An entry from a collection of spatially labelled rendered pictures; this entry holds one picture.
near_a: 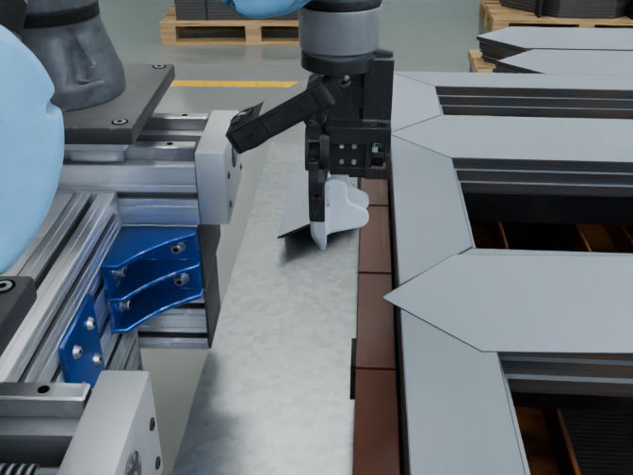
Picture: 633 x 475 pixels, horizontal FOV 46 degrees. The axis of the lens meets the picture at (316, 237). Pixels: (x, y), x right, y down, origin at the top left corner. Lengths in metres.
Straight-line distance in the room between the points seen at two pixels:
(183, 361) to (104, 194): 1.29
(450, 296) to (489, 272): 0.07
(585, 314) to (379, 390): 0.23
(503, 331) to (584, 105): 0.80
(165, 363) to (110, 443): 1.65
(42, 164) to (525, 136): 1.00
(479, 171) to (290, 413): 0.47
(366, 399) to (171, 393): 1.32
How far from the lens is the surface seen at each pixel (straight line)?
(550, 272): 0.87
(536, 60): 1.71
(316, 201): 0.72
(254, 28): 4.99
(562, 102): 1.49
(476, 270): 0.85
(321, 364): 1.00
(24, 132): 0.30
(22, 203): 0.31
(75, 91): 0.83
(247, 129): 0.72
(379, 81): 0.70
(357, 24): 0.67
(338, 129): 0.70
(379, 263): 0.93
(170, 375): 2.07
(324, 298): 1.12
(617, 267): 0.91
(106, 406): 0.49
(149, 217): 0.87
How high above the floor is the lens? 1.31
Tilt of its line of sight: 30 degrees down
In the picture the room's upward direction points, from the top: straight up
